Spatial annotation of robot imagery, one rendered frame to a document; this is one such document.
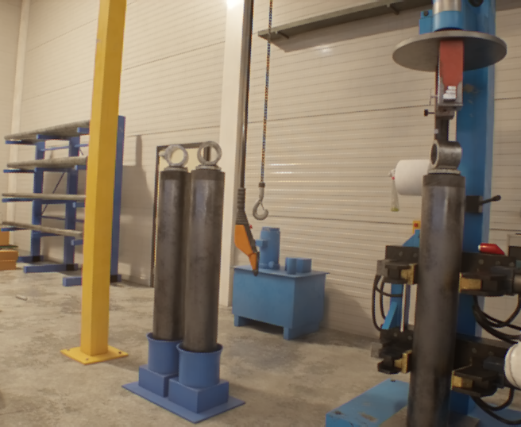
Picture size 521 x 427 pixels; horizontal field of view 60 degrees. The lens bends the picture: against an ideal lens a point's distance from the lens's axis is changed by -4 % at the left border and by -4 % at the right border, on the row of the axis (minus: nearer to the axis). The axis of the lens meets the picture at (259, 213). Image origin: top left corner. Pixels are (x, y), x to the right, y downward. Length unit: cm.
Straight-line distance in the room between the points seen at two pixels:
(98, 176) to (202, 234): 130
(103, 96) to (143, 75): 404
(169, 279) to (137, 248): 455
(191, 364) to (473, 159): 206
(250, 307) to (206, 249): 217
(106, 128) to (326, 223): 256
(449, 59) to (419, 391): 164
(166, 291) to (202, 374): 58
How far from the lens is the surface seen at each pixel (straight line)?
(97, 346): 406
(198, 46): 706
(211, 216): 285
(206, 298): 290
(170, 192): 309
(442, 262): 247
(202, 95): 676
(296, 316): 468
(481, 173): 292
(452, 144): 254
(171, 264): 311
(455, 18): 269
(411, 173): 348
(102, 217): 389
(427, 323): 252
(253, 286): 490
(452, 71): 242
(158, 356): 323
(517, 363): 183
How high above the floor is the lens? 125
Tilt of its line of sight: level
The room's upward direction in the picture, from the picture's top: 3 degrees clockwise
